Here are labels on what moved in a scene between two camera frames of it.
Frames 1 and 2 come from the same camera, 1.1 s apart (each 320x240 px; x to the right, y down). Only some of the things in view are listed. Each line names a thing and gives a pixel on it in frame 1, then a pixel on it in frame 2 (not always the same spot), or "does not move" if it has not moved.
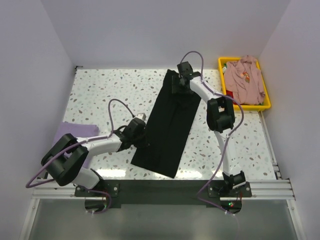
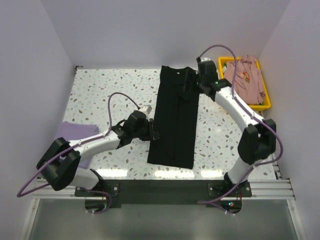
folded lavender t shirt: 78,130 does not move
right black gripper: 176,86 → 187,82
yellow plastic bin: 266,104 does not move
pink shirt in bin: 243,78 does not move
